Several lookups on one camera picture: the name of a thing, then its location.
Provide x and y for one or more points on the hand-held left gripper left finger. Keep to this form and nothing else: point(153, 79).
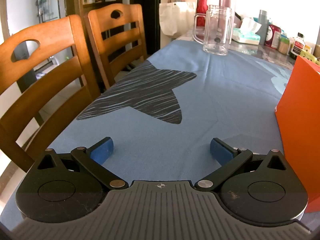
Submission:
point(101, 150)

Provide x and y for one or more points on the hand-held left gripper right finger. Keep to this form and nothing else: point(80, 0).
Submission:
point(220, 152)

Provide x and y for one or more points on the orange box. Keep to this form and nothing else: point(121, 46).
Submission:
point(300, 130)

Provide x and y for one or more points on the blue star-print tablecloth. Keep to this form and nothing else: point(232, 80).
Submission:
point(212, 92)

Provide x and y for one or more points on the tissue pack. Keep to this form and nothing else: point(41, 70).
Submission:
point(246, 37)

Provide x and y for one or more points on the clear glass mug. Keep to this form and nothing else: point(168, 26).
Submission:
point(217, 30)

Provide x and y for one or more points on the small jar green lid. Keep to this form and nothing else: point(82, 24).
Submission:
point(284, 45)

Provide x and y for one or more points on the wooden chair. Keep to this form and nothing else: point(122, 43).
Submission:
point(50, 35)
point(125, 17)

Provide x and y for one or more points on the bottle with red label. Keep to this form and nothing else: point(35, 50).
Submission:
point(298, 47)

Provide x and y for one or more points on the yellow-green plastic container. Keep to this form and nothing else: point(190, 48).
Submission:
point(310, 53)

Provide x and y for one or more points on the grey bottle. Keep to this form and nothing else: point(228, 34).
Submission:
point(262, 17)

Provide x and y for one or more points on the white tote bag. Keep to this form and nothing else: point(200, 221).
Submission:
point(175, 17)

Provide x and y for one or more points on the red umbrella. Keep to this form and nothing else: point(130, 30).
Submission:
point(202, 5)

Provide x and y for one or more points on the pink thermos bottle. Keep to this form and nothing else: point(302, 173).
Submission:
point(227, 1)

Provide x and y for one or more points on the metal shower rack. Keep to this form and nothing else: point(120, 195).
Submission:
point(43, 2)

